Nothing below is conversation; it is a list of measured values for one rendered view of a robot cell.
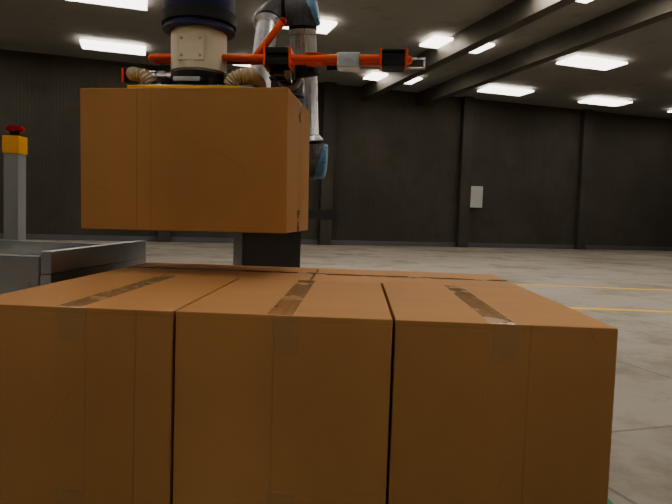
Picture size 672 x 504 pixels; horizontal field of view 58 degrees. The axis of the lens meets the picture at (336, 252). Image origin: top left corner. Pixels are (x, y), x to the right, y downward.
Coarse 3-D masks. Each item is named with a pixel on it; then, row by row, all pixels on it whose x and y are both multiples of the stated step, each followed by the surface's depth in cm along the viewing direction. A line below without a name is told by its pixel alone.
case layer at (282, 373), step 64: (0, 320) 111; (64, 320) 111; (128, 320) 110; (192, 320) 110; (256, 320) 109; (320, 320) 109; (384, 320) 108; (448, 320) 109; (512, 320) 111; (576, 320) 114; (0, 384) 112; (64, 384) 111; (128, 384) 111; (192, 384) 110; (256, 384) 110; (320, 384) 110; (384, 384) 109; (448, 384) 109; (512, 384) 108; (576, 384) 108; (0, 448) 112; (64, 448) 112; (128, 448) 112; (192, 448) 111; (256, 448) 111; (320, 448) 110; (384, 448) 110; (448, 448) 109; (512, 448) 109; (576, 448) 108
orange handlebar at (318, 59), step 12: (156, 60) 185; (168, 60) 185; (228, 60) 184; (240, 60) 184; (252, 60) 183; (300, 60) 182; (312, 60) 182; (324, 60) 182; (336, 60) 182; (360, 60) 181; (372, 60) 181; (408, 60) 180
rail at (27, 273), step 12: (0, 264) 156; (12, 264) 156; (24, 264) 156; (36, 264) 156; (0, 276) 157; (12, 276) 156; (24, 276) 156; (36, 276) 156; (0, 288) 157; (12, 288) 157; (24, 288) 156
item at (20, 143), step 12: (12, 144) 237; (24, 144) 241; (12, 156) 238; (24, 156) 242; (12, 168) 238; (24, 168) 242; (12, 180) 238; (24, 180) 243; (12, 192) 239; (24, 192) 243; (12, 204) 239; (24, 204) 243; (12, 216) 239; (24, 216) 244; (12, 228) 239; (24, 228) 244
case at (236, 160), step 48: (96, 96) 170; (144, 96) 169; (192, 96) 167; (240, 96) 166; (288, 96) 165; (96, 144) 171; (144, 144) 170; (192, 144) 168; (240, 144) 167; (288, 144) 167; (96, 192) 172; (144, 192) 170; (192, 192) 169; (240, 192) 168; (288, 192) 169
